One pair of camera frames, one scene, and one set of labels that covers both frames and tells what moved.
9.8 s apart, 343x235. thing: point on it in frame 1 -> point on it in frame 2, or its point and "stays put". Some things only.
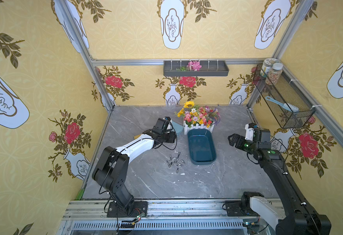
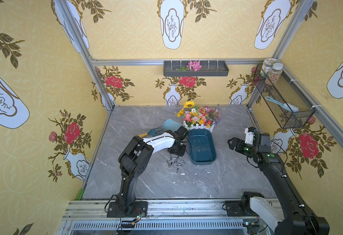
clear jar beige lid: x=272 y=71 stays put
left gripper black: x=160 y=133 -> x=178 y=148
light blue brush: x=289 y=107 stays put
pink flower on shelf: x=194 y=65 stays put
